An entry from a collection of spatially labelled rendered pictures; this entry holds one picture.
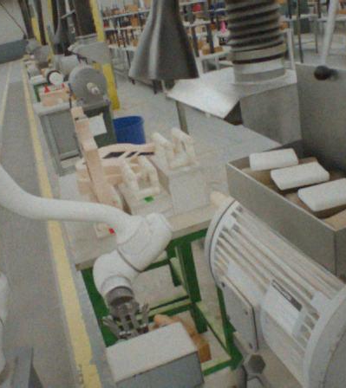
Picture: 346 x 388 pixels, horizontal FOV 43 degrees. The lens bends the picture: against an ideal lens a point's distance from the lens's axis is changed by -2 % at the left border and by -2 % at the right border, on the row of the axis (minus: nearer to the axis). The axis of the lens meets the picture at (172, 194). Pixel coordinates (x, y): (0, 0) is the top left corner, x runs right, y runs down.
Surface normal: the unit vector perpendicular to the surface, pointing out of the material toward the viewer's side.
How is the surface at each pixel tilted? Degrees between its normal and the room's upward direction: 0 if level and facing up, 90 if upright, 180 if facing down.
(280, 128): 90
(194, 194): 90
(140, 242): 80
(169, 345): 0
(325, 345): 59
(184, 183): 90
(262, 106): 90
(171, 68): 73
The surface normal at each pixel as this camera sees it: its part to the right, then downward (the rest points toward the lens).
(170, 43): 0.22, 0.06
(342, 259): 0.32, 0.32
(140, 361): -0.18, -0.90
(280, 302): -0.91, -0.16
